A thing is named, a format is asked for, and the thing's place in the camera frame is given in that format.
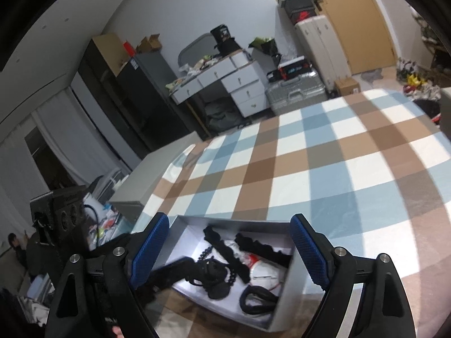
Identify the grey bed frame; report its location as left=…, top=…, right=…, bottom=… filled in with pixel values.
left=109, top=130, right=210, bottom=222

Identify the black beaded necklace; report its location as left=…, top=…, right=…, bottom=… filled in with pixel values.
left=195, top=246, right=238, bottom=287

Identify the brown cardboard box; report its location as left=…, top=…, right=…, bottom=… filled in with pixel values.
left=334, top=77, right=361, bottom=96

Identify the open cardboard box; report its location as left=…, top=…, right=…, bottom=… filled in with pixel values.
left=136, top=34, right=163, bottom=54

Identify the plaid blanket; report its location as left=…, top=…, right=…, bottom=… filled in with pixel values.
left=132, top=89, right=451, bottom=338

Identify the black shoe box red print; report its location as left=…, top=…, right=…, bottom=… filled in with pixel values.
left=289, top=7, right=318, bottom=25

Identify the grey cardboard box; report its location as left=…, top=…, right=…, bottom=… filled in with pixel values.
left=151, top=215, right=304, bottom=332

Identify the tall brown cardboard panel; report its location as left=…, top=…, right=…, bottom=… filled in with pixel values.
left=93, top=33, right=129, bottom=76

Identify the silver suitcase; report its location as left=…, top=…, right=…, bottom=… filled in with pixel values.
left=265, top=72, right=328, bottom=115

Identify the wooden door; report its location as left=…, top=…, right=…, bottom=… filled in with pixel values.
left=285, top=0, right=395, bottom=76

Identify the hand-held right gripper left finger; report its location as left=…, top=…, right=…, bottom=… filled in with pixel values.
left=44, top=212, right=170, bottom=338

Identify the dark grey bag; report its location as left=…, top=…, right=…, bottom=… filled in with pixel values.
left=202, top=97, right=247, bottom=132

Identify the white suitcase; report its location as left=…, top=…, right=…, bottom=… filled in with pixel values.
left=294, top=15, right=353, bottom=90

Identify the white pouch with red print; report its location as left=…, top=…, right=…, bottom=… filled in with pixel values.
left=225, top=239, right=287, bottom=290

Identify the pile of desk clutter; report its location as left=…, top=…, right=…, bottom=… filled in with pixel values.
left=165, top=54, right=226, bottom=90

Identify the grey cabinet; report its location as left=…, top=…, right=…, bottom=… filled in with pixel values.
left=439, top=86, right=451, bottom=138

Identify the grey rounded board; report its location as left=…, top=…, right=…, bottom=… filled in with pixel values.
left=177, top=32, right=215, bottom=73

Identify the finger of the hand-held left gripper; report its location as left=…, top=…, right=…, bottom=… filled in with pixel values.
left=139, top=269, right=194, bottom=303
left=151, top=257, right=197, bottom=279

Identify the black fabric scrunchie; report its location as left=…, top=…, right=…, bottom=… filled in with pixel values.
left=202, top=261, right=231, bottom=301

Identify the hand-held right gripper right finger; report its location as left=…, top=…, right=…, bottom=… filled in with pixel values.
left=289, top=213, right=418, bottom=338

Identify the white curtain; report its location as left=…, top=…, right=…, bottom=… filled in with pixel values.
left=0, top=86, right=131, bottom=215

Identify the grey refrigerator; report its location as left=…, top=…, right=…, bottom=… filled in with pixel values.
left=118, top=52, right=198, bottom=138

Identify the white kettle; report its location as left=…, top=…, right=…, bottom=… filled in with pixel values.
left=84, top=193, right=107, bottom=219

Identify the black cabinet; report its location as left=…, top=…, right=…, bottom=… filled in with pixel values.
left=78, top=35, right=159, bottom=155

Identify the black shoe box blue label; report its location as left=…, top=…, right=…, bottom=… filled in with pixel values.
left=278, top=56, right=315, bottom=81

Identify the black bag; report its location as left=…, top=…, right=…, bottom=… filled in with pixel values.
left=210, top=25, right=243, bottom=57

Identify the black lace choker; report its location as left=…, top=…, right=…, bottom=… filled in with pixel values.
left=203, top=226, right=251, bottom=283
left=235, top=232, right=292, bottom=267

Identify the wooden shelf rack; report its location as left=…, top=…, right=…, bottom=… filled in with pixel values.
left=410, top=5, right=451, bottom=78

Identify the grey crumpled cloth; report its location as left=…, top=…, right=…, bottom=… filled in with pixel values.
left=17, top=275, right=53, bottom=324

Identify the green bag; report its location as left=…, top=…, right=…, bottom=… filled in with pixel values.
left=248, top=37, right=282, bottom=65

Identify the cluttered side table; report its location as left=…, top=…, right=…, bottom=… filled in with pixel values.
left=83, top=201, right=123, bottom=251

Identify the black cord loop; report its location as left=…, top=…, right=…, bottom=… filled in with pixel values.
left=239, top=284, right=280, bottom=318

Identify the white desk with drawers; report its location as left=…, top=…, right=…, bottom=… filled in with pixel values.
left=170, top=51, right=268, bottom=118

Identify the plain black shoe box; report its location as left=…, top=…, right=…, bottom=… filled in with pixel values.
left=282, top=0, right=316, bottom=13

